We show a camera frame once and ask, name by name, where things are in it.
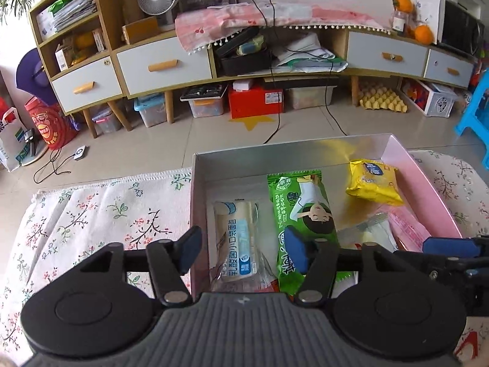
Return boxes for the pink long snack packet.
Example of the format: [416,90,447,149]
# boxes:
[384,206,432,253]

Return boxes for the red gift bag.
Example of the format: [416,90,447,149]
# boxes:
[25,97,79,150]

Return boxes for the brown cardboard box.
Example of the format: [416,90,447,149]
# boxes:
[122,17,159,44]

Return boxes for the white shopping bag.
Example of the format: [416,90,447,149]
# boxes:
[0,107,31,172]

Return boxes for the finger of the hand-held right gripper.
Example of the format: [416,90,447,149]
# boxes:
[423,236,484,258]

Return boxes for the yellow egg tray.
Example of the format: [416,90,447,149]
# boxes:
[358,80,407,113]

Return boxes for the pile of white papers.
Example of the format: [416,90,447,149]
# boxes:
[275,32,346,73]

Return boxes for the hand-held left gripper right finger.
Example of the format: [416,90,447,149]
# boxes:
[285,225,411,303]

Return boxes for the yellow orange bag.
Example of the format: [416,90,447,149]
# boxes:
[74,32,96,64]

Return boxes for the blue green small object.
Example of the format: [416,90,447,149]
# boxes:
[239,40,264,56]

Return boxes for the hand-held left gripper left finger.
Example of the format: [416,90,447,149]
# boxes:
[80,225,203,307]

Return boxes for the purple sun hat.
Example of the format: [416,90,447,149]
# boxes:
[16,48,58,106]

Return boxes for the black charger cable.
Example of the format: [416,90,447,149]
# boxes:
[265,0,348,136]
[244,0,283,146]

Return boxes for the clear storage bin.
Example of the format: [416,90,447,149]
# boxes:
[285,86,337,111]

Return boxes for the clear bin blue lid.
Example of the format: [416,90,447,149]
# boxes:
[134,94,169,128]

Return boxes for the pink cardboard box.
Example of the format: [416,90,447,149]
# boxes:
[190,133,465,302]

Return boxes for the blue plastic stool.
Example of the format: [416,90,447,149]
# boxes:
[454,80,489,136]

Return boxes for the yellow snack packet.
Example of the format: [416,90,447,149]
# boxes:
[346,159,404,206]

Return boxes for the black floor cable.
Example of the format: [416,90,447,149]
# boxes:
[34,147,83,184]

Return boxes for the clear white snack packet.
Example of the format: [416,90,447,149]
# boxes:
[336,214,399,254]

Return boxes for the clear bin pink contents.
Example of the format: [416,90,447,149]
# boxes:
[90,105,123,134]

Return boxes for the clear bin black top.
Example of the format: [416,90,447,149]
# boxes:
[179,86,226,118]

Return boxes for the black storage case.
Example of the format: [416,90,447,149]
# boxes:
[214,27,273,77]

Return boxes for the stack of documents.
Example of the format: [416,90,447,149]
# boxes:
[36,0,96,39]

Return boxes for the yellow star sticker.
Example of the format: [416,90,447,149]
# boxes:
[229,114,276,132]

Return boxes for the grey stand base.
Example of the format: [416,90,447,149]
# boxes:
[21,128,48,167]

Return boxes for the pink cloth with pompoms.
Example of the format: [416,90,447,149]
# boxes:
[175,2,390,54]

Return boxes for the white plastic crate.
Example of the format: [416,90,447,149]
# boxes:
[401,78,457,117]

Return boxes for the long wooden cabinet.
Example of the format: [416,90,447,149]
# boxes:
[28,0,478,138]

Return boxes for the glass jar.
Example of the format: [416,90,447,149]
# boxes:
[392,9,407,33]

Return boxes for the white blue bread packet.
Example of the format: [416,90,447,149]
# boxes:
[208,200,278,291]

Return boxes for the floral tablecloth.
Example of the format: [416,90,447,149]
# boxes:
[0,149,489,360]

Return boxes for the white printed carton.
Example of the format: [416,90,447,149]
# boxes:
[410,0,444,43]

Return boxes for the red shoe box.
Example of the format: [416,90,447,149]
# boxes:
[228,84,284,119]

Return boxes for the green snack packet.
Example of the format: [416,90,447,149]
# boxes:
[267,171,356,296]

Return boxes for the black white microwave oven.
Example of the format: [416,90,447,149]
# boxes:
[437,0,486,58]

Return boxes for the small cardboard box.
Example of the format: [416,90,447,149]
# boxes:
[55,44,73,71]

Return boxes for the white cabinet drawer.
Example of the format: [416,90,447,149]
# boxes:
[116,37,212,95]
[347,31,428,72]
[51,57,123,113]
[423,49,475,88]

